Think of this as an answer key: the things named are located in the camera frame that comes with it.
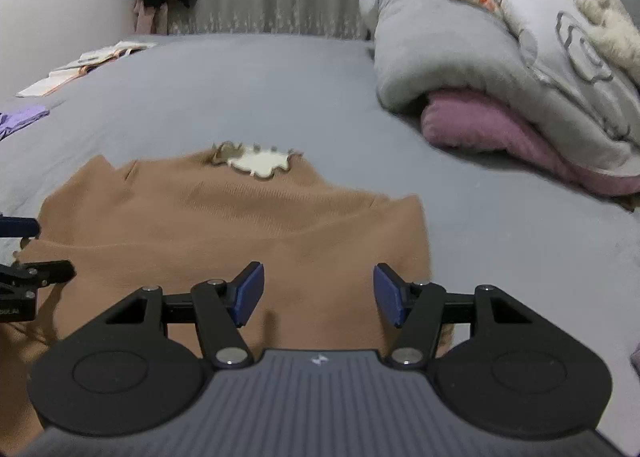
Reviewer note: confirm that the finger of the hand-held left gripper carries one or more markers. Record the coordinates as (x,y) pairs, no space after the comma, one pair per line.
(45,272)
(20,227)

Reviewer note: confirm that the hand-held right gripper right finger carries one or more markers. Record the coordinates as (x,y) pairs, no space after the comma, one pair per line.
(392,294)

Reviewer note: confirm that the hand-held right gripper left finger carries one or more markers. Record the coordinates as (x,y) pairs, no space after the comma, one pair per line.
(247,294)

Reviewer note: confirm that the brown ribbed sweater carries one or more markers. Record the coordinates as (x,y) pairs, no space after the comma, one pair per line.
(200,217)

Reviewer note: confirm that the purple garment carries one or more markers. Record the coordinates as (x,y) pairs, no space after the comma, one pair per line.
(20,117)

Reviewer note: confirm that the open book with orange edge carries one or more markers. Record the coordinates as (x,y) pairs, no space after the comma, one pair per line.
(47,85)

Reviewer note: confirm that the pink blanket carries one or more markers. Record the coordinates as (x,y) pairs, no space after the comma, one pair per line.
(475,127)

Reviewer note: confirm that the open white book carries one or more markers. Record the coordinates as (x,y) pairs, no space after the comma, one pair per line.
(110,53)

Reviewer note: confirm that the grey bed blanket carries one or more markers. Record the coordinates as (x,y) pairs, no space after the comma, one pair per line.
(300,102)

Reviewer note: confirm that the pink hanging garment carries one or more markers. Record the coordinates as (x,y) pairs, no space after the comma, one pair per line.
(147,17)

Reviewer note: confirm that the grey folded duvet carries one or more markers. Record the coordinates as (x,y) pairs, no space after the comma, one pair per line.
(440,37)

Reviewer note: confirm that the light grey printed pillow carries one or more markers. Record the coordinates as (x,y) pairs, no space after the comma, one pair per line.
(545,12)

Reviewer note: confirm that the cream plush toy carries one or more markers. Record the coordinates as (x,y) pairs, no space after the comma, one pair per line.
(610,22)

